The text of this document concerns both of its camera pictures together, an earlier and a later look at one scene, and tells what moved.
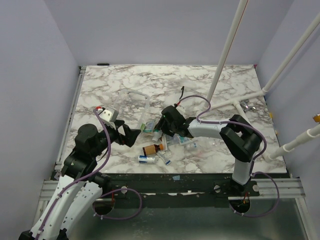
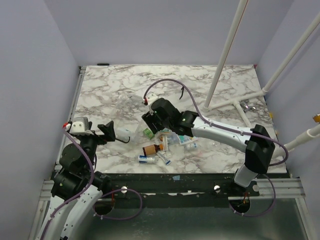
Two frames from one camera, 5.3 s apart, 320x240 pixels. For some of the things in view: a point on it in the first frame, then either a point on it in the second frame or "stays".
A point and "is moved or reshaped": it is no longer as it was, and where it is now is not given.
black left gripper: [131, 134] → [108, 130]
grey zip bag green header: [175, 140] stays
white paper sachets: [165, 152] stays
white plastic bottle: [156, 135] is moved or reshaped
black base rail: [197, 186] stays
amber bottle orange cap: [152, 149] stays
